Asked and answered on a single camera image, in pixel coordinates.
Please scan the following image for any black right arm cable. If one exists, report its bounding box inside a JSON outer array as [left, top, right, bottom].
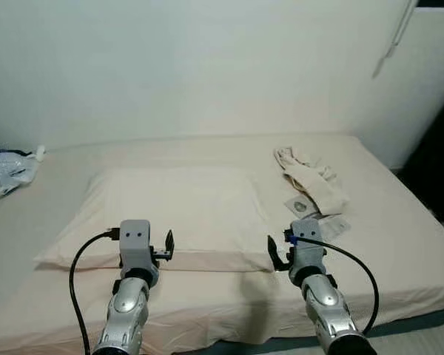
[[284, 230, 380, 336]]

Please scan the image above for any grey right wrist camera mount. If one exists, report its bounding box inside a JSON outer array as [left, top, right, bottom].
[[290, 220, 326, 273]]

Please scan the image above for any white hanging pull cord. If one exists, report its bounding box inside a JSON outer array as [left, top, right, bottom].
[[371, 0, 420, 79]]

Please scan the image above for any grey packet with round print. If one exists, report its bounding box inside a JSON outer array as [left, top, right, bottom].
[[283, 194, 317, 220]]

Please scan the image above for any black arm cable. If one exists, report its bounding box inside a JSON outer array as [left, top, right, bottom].
[[68, 229, 121, 355], [284, 230, 380, 336]]

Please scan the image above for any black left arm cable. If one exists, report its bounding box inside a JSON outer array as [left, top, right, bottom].
[[68, 229, 121, 355]]

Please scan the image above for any cream pillow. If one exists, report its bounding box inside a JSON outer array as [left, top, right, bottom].
[[33, 166, 278, 273]]

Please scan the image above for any grey paper packet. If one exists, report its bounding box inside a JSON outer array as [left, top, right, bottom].
[[317, 214, 352, 241]]

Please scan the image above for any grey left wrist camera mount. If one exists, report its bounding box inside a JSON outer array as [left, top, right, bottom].
[[118, 220, 155, 271]]

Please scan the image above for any crumpled beige cloth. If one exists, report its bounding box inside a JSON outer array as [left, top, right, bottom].
[[272, 146, 350, 217]]

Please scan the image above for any bed with beige sheet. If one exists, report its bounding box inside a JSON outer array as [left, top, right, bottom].
[[0, 133, 444, 355]]

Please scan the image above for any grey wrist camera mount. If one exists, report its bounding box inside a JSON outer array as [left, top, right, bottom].
[[118, 220, 155, 271], [290, 220, 326, 273]]

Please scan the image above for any clear blue plastic bag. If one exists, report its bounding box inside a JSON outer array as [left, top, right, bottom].
[[0, 145, 47, 197]]

